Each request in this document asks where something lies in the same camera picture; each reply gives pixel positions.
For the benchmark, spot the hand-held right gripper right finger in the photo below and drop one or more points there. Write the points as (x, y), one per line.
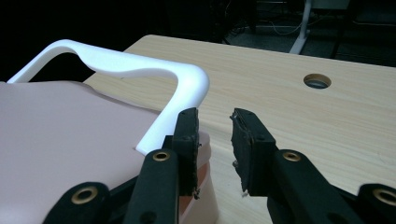
(258, 161)

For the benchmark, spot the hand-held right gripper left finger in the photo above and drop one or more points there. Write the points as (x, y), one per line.
(185, 155)

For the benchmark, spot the pink medicine box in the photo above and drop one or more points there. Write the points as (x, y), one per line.
(68, 140)

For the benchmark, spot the white desk leg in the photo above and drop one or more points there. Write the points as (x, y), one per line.
(302, 28)

